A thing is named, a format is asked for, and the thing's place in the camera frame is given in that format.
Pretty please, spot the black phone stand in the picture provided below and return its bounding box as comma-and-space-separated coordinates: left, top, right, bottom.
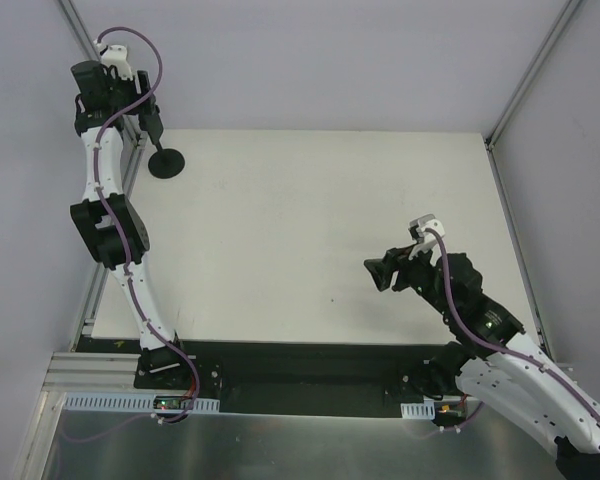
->
148, 137, 185, 180

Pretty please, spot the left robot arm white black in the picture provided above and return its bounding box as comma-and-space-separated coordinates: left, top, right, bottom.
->
70, 60, 192, 389

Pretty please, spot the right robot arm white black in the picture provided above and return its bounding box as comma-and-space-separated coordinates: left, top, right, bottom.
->
364, 247, 600, 479

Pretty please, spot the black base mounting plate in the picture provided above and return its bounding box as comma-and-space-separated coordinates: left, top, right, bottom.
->
134, 341, 464, 418

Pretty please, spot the left aluminium frame post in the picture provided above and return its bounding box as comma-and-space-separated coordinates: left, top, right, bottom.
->
57, 0, 146, 149

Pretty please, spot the aluminium frame post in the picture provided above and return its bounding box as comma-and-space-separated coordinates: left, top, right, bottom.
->
57, 0, 146, 149
484, 0, 586, 151

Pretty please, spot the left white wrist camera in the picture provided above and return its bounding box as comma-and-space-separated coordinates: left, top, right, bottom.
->
95, 42, 134, 81

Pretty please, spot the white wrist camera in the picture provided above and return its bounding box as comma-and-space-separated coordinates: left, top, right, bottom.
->
409, 214, 445, 259
95, 42, 134, 81

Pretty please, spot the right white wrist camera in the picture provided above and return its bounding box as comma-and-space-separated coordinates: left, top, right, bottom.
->
409, 214, 445, 259

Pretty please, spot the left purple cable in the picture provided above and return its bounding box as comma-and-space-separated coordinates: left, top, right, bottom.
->
92, 27, 202, 425

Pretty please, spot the right white cable duct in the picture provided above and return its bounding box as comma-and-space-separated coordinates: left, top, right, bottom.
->
400, 400, 436, 421

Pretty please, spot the white cable duct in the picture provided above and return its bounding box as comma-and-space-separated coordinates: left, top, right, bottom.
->
64, 392, 220, 415
400, 400, 436, 421

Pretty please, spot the left white cable duct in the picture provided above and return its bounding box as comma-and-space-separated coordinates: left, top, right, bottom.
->
64, 392, 220, 415

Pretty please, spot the right aluminium frame post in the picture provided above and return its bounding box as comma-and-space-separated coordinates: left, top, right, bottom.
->
484, 0, 586, 151

